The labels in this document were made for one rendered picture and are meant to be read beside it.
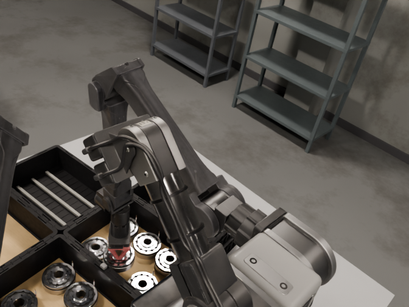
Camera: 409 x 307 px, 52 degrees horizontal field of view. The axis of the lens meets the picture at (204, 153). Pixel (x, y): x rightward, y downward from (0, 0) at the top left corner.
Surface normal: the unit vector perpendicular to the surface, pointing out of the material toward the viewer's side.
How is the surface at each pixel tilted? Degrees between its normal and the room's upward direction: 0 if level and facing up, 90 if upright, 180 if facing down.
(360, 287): 0
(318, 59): 90
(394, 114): 90
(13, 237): 0
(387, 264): 0
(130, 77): 31
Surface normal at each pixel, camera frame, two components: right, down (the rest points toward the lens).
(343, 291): 0.16, -0.79
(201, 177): 0.43, -0.40
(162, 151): 0.61, -0.22
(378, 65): -0.69, 0.33
